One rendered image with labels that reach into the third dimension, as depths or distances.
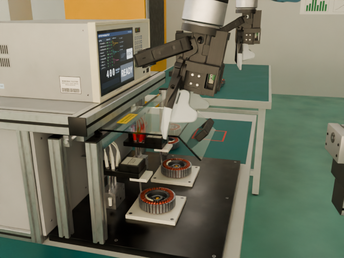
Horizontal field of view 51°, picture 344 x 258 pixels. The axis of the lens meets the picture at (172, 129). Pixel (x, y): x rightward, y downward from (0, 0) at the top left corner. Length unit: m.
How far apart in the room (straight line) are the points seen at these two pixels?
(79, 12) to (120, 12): 0.57
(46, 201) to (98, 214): 0.16
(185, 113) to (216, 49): 0.12
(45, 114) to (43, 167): 0.16
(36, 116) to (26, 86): 0.19
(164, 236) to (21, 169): 0.41
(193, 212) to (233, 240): 0.15
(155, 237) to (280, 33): 5.49
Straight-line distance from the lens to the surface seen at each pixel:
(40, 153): 0.97
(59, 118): 0.87
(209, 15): 0.63
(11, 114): 0.94
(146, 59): 0.67
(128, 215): 1.08
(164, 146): 1.29
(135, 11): 4.68
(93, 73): 0.95
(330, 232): 2.59
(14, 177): 1.03
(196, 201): 1.16
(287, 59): 6.30
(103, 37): 0.98
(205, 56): 0.65
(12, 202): 1.07
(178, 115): 0.62
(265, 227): 2.51
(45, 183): 1.01
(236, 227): 1.10
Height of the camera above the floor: 1.35
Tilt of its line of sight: 18 degrees down
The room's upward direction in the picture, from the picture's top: straight up
